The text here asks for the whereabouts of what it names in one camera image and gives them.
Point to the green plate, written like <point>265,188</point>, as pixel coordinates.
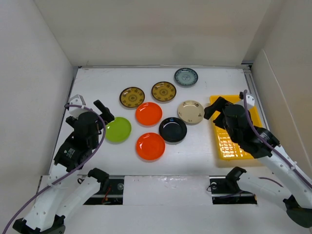
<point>118,130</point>

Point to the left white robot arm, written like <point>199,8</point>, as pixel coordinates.
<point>50,210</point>

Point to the yellow brown plate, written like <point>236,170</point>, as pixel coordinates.
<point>132,97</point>
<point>163,91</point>

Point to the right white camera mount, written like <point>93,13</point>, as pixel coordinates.
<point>250,102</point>

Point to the orange plate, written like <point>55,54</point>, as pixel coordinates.
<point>150,146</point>
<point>148,113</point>

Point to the black plate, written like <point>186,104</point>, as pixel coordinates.
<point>172,129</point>

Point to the yellow plastic bin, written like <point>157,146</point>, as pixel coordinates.
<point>227,150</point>

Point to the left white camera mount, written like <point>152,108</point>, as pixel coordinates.
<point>76,111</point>

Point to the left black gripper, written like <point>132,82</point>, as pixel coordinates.
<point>106,114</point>

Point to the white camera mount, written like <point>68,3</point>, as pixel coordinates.
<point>250,102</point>
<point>76,111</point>

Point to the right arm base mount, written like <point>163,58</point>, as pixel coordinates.
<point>223,192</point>

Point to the grey blue patterned plate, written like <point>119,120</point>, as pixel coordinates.
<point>186,77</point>

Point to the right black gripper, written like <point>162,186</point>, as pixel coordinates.
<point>219,105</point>

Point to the cream plate with characters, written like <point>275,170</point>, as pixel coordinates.
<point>191,112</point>

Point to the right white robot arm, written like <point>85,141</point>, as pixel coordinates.
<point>294,196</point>

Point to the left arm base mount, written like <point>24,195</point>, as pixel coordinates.
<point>111,194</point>

